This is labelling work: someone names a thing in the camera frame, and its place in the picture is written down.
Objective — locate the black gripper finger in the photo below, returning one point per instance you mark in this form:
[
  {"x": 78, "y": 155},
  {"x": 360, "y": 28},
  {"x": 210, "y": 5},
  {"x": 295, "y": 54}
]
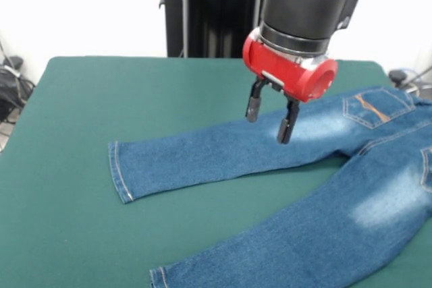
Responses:
[
  {"x": 254, "y": 106},
  {"x": 286, "y": 126}
]

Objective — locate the blue denim jeans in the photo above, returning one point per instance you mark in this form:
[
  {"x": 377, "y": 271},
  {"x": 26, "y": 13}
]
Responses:
[{"x": 236, "y": 160}]

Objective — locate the dark green table cloth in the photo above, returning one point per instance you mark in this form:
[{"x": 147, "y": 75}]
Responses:
[{"x": 84, "y": 99}]

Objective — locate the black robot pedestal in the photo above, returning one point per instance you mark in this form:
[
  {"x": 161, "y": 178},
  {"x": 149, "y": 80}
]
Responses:
[{"x": 209, "y": 15}]

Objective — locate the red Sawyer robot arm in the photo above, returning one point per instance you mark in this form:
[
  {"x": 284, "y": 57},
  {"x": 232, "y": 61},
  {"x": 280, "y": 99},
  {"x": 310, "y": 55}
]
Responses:
[{"x": 303, "y": 4}]

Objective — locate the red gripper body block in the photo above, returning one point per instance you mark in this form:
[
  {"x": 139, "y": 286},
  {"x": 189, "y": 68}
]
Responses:
[{"x": 287, "y": 68}]

